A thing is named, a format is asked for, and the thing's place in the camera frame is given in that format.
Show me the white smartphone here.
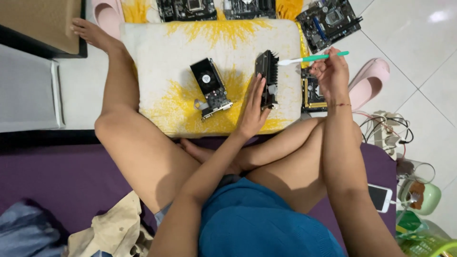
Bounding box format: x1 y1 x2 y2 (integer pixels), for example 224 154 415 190
367 183 393 214

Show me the person's leg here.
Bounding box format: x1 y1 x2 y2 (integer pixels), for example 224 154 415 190
70 18 224 215
179 117 363 215

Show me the black graphics card with fan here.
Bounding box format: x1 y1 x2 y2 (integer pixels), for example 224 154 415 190
189 58 233 121

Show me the clear glass jar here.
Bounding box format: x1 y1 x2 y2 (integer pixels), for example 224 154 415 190
396 158 436 185

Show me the light green mug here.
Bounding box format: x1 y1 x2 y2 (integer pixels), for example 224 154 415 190
397 178 442 216

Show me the white power strip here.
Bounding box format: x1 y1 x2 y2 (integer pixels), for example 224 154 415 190
371 111 405 159

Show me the pink slipper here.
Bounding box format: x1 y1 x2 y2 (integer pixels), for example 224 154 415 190
91 0 125 40
348 58 391 111

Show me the blue grey cloth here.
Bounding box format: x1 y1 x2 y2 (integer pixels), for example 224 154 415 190
0 201 70 257

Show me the black cable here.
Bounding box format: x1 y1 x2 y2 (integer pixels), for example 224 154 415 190
359 114 415 145

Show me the green packet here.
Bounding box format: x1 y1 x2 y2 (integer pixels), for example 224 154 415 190
395 210 431 240

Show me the purple bed sheet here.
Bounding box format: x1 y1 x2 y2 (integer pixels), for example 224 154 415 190
0 136 397 257

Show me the black motherboard with blue slot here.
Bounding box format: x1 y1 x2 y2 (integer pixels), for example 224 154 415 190
296 0 363 54

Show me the yellow white cloth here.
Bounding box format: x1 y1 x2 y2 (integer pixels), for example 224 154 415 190
121 0 310 68

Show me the green white toothbrush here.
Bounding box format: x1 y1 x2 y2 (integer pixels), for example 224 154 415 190
278 51 350 67

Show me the person's right leg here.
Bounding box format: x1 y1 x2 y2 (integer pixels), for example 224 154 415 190
179 117 363 215

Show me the red cable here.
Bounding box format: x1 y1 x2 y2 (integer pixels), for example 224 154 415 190
353 111 407 159

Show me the white yellow pillow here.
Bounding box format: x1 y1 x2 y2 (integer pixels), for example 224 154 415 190
120 19 310 138

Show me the person's left hand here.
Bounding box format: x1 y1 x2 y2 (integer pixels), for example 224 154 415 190
234 73 273 140

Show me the person's right hand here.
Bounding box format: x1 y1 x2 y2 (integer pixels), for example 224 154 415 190
309 47 351 106

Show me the person's left leg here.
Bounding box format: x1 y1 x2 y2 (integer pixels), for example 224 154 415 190
70 18 224 215

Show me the green plastic basket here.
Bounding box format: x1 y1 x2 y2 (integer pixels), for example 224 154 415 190
399 234 457 257

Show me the black graphics card with heatsink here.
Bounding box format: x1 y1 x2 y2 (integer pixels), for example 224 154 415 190
254 50 280 110

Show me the person's blue knit top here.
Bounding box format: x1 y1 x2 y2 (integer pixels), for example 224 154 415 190
197 177 346 257

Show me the brown black cabinet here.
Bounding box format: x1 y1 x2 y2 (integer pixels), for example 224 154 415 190
0 0 88 60

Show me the beige crumpled cloth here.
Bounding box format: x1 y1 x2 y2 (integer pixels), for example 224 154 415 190
67 190 155 257

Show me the black yellow motherboard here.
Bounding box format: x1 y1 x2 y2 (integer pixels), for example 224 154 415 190
301 67 328 113

